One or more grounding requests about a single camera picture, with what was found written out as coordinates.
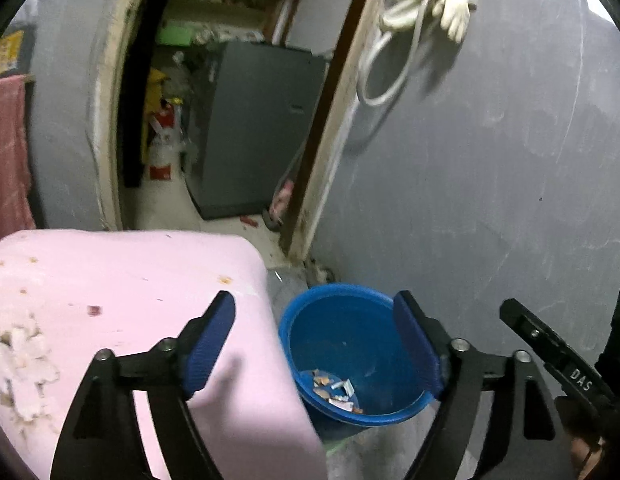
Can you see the pile of white crumbs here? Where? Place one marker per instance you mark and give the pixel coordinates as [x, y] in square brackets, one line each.
[20, 355]

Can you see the yellow bag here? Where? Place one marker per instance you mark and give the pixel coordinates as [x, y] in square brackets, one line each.
[155, 90]

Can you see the green box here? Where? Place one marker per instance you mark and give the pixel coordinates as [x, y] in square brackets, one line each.
[175, 34]

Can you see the person's right hand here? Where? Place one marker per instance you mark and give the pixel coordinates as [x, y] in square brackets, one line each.
[587, 455]

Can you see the pink slipper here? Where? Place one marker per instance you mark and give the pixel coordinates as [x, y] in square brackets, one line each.
[285, 195]

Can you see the white rubber glove pair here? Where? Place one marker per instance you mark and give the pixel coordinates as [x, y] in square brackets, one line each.
[455, 10]

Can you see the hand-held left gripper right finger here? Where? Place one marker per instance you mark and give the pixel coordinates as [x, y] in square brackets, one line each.
[417, 345]

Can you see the pink plaid cloth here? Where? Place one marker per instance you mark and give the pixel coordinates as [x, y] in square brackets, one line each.
[7, 160]

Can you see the red and white sack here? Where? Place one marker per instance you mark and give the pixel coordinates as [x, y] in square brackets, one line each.
[162, 150]

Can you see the wooden door frame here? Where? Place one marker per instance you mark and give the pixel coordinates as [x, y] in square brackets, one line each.
[330, 135]

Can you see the blue plastic bucket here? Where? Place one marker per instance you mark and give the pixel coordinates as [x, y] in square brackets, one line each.
[350, 330]

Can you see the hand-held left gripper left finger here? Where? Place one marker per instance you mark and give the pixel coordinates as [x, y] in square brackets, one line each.
[210, 355]

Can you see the light pink towel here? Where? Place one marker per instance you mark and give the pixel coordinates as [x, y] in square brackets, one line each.
[140, 280]

